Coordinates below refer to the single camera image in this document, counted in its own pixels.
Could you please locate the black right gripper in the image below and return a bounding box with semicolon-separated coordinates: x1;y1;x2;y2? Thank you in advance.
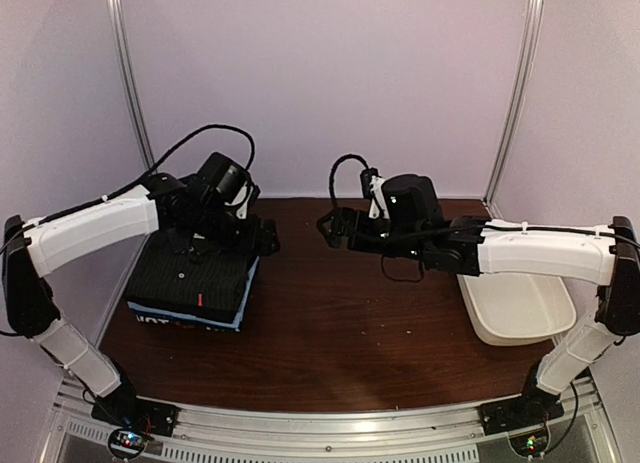
316;207;426;262

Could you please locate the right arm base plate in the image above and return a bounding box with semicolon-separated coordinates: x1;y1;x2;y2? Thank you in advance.
478;395;564;436

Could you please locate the right aluminium corner post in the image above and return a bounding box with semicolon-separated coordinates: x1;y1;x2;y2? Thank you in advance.
483;0;545;215

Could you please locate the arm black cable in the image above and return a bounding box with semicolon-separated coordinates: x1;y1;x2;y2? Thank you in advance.
0;124;256;249
327;154;376;209

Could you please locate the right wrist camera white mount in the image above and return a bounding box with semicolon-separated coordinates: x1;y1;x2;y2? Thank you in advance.
360;167;389;219

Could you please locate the aluminium corner post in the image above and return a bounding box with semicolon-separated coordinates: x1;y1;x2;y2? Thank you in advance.
483;0;545;215
106;0;155;169

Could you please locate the white plastic basin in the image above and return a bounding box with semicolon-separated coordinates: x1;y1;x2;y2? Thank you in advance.
457;273;577;347

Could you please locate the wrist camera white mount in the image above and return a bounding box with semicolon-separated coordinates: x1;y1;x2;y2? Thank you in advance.
360;167;389;219
229;183;260;220

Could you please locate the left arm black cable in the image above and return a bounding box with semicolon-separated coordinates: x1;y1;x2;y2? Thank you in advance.
0;124;256;249

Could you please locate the aluminium front rail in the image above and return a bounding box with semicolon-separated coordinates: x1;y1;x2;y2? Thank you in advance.
47;377;619;463

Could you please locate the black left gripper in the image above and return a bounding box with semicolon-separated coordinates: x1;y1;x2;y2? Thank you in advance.
193;201;280;255

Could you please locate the dark pinstriped long sleeve shirt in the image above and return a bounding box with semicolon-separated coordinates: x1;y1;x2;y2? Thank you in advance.
124;232;257;323

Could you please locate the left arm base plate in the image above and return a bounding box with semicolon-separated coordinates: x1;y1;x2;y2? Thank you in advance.
91;397;179;437

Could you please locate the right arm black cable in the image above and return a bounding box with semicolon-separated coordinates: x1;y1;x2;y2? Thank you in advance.
327;154;376;209

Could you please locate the left aluminium corner post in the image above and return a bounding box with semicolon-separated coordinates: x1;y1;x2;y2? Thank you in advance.
106;0;155;169

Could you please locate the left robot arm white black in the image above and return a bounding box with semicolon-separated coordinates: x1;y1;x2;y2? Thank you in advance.
1;152;280;427

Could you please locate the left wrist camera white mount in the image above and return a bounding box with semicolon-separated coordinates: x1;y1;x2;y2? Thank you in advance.
229;183;260;220

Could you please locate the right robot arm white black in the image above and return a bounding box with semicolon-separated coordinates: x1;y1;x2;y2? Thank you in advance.
316;169;639;425

